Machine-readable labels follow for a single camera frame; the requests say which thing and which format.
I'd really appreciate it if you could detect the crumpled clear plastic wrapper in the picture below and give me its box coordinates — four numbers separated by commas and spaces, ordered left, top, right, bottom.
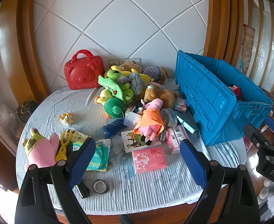
111, 135, 125, 155

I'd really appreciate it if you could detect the wooden door frame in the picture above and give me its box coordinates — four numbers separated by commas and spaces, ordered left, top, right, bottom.
0, 0, 50, 104

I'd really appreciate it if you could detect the wall socket plate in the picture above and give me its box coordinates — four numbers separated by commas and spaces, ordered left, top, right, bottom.
108, 57, 141, 69

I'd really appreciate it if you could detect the tan bear plush toy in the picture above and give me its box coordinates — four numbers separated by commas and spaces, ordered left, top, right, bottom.
111, 61, 140, 72

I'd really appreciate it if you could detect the pink flower tissue packet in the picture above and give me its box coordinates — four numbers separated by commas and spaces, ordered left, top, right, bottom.
132, 147, 168, 175

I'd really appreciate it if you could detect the silver metal tool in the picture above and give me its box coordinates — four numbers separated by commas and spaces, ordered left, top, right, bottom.
161, 119, 168, 143

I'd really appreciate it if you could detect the wooden lattice partition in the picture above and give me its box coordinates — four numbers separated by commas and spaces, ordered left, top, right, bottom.
202, 0, 274, 89

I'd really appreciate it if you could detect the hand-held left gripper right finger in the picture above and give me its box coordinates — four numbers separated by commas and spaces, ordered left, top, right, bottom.
179, 139, 261, 224

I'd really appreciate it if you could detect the blue bristle brush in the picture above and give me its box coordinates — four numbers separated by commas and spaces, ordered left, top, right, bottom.
102, 119, 126, 137

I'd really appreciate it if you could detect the small giraffe figure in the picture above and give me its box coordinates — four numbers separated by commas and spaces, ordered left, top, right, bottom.
59, 113, 74, 125

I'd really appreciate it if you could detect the red bear face case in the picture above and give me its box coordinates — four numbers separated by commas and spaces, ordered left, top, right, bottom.
64, 49, 104, 90

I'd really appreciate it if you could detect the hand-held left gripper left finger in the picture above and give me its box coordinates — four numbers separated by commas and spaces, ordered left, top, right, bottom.
14, 136, 96, 224

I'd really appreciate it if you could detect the light blue striped tablecloth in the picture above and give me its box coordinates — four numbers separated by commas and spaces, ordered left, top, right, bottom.
16, 78, 248, 215

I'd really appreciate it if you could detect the large clear tape roll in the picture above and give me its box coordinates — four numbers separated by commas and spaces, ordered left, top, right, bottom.
160, 108, 179, 128

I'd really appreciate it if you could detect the striped shirt plush toy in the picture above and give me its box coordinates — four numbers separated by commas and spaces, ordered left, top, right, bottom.
141, 66, 170, 84

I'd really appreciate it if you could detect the white plastic bag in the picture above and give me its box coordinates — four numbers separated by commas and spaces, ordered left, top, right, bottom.
0, 105, 14, 131

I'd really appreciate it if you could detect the colourful tissue pack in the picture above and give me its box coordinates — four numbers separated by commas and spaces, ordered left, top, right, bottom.
174, 98, 188, 112

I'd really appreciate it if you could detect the dark green turtle plush toy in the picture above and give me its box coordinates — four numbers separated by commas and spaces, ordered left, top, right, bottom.
104, 97, 126, 119

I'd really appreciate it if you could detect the pale blue plastic cup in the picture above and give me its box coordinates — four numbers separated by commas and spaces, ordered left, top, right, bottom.
123, 112, 142, 127

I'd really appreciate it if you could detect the green tissue packet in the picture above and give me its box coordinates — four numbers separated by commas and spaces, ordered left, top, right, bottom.
73, 139, 111, 172

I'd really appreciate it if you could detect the red plush toy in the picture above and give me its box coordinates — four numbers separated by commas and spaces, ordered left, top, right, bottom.
229, 84, 243, 99

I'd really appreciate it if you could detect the pink pig plush toy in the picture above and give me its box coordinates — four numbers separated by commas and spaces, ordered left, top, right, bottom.
133, 98, 166, 146

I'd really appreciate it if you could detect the yellow plastic clip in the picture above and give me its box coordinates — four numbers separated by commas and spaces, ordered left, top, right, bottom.
55, 130, 73, 162

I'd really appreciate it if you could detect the pink giraffe plush toy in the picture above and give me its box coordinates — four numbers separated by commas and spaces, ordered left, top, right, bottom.
22, 128, 60, 170

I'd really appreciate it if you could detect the long black case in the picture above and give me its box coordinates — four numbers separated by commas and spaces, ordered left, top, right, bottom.
77, 180, 91, 199

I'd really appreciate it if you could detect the grey koala plush toy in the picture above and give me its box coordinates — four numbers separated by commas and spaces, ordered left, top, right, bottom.
117, 73, 145, 98

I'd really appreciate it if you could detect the blue plastic crate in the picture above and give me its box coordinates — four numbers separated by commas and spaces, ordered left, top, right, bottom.
175, 50, 273, 146

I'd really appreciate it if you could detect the round wooden desktop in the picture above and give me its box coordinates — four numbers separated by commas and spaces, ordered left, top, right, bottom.
54, 182, 233, 224

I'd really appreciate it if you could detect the pink white tissue pack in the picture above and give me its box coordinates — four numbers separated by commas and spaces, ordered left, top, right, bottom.
165, 125, 189, 155

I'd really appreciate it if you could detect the dark gift box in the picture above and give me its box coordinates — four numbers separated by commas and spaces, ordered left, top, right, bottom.
15, 101, 36, 124

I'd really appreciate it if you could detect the green crocodile plush toy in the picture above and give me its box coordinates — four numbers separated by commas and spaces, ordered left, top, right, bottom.
98, 75, 136, 103

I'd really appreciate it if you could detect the small white dark plush toy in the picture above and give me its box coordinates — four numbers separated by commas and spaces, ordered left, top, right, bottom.
125, 106, 143, 116

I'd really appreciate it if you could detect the cartoon picture book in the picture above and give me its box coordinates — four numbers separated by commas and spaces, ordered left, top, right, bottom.
121, 131, 162, 153

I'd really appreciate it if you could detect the green frog plush toy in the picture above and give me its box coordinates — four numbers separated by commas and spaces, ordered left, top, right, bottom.
107, 69, 126, 80

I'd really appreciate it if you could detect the brown bear plush toy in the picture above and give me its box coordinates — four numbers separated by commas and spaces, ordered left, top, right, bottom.
144, 85, 178, 109

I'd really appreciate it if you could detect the yellow plush toy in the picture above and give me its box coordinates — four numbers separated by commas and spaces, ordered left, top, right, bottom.
110, 65, 151, 85

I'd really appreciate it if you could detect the small black tape roll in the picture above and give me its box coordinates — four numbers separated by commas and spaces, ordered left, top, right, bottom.
93, 179, 109, 194

